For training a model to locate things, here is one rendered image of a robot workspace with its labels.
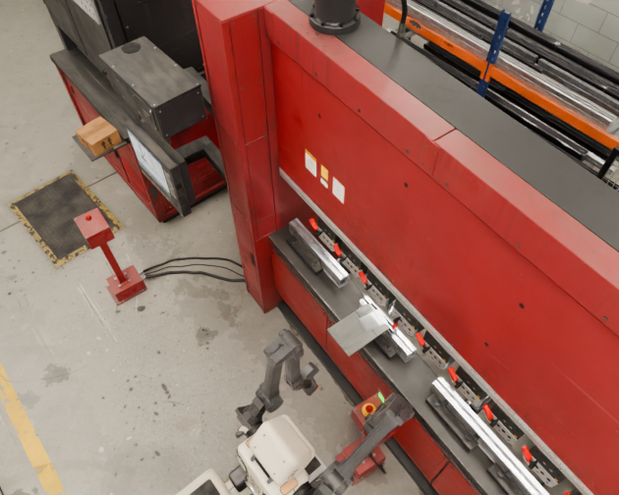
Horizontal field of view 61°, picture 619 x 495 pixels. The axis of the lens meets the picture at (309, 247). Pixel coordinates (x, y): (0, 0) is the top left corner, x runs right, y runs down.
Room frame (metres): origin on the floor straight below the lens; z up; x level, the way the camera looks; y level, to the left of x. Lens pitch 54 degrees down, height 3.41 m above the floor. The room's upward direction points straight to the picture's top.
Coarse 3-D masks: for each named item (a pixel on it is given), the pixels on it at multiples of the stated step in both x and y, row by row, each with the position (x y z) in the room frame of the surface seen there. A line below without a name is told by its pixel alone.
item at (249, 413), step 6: (240, 408) 0.76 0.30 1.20; (246, 408) 0.75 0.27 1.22; (252, 408) 0.75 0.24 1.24; (240, 414) 0.73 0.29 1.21; (246, 414) 0.72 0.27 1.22; (252, 414) 0.72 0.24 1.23; (258, 414) 0.72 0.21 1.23; (246, 420) 0.70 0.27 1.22; (252, 420) 0.70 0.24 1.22; (258, 420) 0.70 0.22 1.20
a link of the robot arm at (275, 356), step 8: (280, 336) 0.88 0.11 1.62; (288, 336) 0.88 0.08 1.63; (272, 344) 0.86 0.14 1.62; (280, 344) 0.86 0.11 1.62; (288, 344) 0.85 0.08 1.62; (296, 344) 0.85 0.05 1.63; (264, 352) 0.83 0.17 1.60; (272, 352) 0.83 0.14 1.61; (280, 352) 0.82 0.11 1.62; (288, 352) 0.82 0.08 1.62; (272, 360) 0.80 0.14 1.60; (280, 360) 0.80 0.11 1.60; (272, 368) 0.79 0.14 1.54; (280, 368) 0.81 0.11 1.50; (272, 376) 0.78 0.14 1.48; (280, 376) 0.81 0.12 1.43; (264, 384) 0.80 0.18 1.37; (272, 384) 0.78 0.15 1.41; (256, 392) 0.81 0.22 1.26; (264, 392) 0.78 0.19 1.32; (272, 392) 0.78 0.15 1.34; (272, 400) 0.76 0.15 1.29; (280, 400) 0.77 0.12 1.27; (272, 408) 0.74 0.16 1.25
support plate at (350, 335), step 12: (360, 312) 1.33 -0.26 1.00; (336, 324) 1.26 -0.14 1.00; (348, 324) 1.26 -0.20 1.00; (360, 324) 1.26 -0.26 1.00; (384, 324) 1.26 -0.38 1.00; (336, 336) 1.19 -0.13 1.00; (348, 336) 1.19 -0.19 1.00; (360, 336) 1.19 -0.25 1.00; (372, 336) 1.19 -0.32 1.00; (348, 348) 1.13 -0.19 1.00; (360, 348) 1.13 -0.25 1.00
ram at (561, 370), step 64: (320, 128) 1.70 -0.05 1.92; (320, 192) 1.69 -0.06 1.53; (384, 192) 1.36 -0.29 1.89; (448, 192) 1.14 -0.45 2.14; (384, 256) 1.31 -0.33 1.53; (448, 256) 1.07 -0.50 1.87; (512, 256) 0.91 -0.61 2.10; (448, 320) 0.99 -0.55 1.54; (512, 320) 0.82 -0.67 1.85; (576, 320) 0.71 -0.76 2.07; (512, 384) 0.72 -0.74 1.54; (576, 384) 0.61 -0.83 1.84; (576, 448) 0.49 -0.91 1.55
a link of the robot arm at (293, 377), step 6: (282, 330) 0.91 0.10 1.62; (282, 348) 0.87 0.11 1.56; (300, 348) 0.84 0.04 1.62; (294, 354) 0.82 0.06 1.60; (300, 354) 0.83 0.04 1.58; (288, 360) 0.85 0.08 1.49; (294, 360) 0.85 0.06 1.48; (288, 366) 0.85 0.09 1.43; (294, 366) 0.85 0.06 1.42; (288, 372) 0.85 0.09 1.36; (294, 372) 0.85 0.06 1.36; (300, 372) 0.87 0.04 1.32; (288, 378) 0.85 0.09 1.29; (294, 378) 0.85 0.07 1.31; (300, 378) 0.86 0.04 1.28; (288, 384) 0.85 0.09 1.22; (294, 384) 0.84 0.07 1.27; (294, 390) 0.83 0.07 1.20
